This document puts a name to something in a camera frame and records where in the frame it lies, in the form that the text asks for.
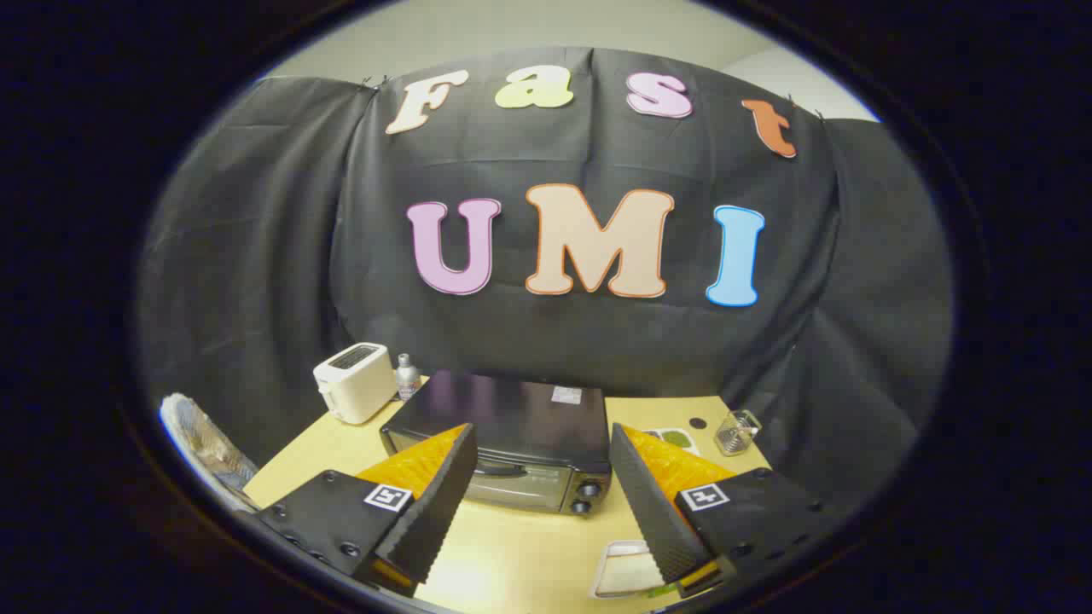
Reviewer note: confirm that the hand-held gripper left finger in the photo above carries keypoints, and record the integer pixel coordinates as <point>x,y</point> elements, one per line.
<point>444,503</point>

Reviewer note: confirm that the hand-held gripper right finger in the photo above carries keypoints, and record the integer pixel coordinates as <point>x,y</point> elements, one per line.
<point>648,503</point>

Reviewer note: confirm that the black toaster oven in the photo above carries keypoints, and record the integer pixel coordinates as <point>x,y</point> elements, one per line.
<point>520,418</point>

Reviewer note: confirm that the white pop-up toaster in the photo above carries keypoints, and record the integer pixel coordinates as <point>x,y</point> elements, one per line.
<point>354,384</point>

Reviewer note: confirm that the white plastic tray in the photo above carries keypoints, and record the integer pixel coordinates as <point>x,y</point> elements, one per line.
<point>621,544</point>

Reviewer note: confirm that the small silver bottle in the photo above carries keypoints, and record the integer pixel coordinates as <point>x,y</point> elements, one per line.
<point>407,378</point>

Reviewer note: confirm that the black backdrop cloth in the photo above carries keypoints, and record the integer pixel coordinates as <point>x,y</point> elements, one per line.
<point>597,341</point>

